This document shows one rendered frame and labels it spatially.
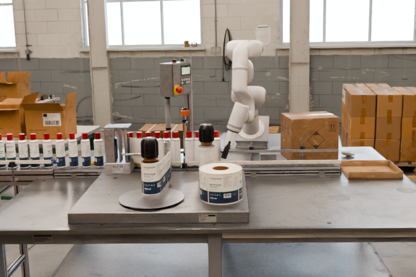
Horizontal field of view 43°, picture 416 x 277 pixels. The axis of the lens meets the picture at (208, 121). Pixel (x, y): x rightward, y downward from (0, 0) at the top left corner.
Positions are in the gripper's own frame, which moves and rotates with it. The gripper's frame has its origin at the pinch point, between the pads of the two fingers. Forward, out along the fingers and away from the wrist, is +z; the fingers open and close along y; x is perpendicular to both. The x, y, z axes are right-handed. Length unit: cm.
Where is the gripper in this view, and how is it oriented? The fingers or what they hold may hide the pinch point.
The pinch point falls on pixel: (224, 154)
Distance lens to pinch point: 309.1
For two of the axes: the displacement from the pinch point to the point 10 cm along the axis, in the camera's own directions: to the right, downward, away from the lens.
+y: -0.4, 1.7, -9.8
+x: 9.5, 3.2, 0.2
